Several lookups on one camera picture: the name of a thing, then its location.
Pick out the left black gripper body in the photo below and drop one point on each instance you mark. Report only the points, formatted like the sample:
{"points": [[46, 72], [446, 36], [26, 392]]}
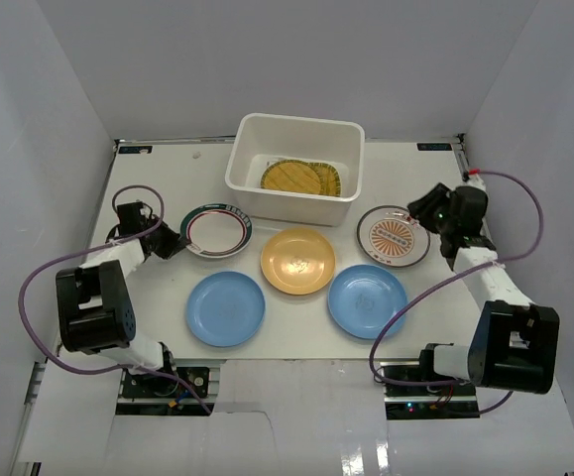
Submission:
{"points": [[166, 240]]}

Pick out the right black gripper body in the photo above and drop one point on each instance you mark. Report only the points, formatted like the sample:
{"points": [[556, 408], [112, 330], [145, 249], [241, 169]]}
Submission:
{"points": [[442, 224]]}

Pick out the white plate green red rim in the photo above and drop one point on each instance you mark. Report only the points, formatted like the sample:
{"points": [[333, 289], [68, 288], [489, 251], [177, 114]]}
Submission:
{"points": [[216, 230]]}

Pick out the white plate orange sunburst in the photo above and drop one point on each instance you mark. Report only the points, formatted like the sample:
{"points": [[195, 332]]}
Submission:
{"points": [[389, 236]]}

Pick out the square woven bamboo tray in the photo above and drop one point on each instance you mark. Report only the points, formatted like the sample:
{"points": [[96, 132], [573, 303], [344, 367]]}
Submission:
{"points": [[330, 182]]}

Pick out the round woven bamboo tray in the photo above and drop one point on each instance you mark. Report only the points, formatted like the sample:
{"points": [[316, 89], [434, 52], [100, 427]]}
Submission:
{"points": [[291, 176]]}

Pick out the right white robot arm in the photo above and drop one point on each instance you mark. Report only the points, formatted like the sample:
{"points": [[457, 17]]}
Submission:
{"points": [[515, 342]]}

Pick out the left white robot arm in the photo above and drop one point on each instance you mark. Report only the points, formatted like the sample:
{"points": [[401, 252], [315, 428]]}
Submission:
{"points": [[95, 312]]}

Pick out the white plastic bin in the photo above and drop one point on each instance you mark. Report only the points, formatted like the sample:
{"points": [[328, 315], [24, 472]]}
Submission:
{"points": [[264, 140]]}

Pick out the left blue plastic plate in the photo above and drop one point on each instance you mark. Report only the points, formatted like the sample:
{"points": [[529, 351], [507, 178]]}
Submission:
{"points": [[225, 309]]}

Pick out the blue plastic plate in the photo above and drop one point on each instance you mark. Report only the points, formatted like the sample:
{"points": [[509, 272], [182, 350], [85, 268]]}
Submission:
{"points": [[362, 299], [225, 309]]}

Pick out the right blue plastic plate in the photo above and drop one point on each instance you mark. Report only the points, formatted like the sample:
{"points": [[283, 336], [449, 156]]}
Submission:
{"points": [[362, 299]]}

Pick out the yellow plastic plate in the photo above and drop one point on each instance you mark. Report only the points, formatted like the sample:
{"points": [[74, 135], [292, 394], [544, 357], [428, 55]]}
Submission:
{"points": [[298, 261]]}

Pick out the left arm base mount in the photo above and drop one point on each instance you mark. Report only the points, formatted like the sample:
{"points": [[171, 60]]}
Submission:
{"points": [[145, 395]]}

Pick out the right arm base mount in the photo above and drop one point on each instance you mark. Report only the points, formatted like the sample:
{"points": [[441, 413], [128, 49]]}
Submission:
{"points": [[429, 403]]}

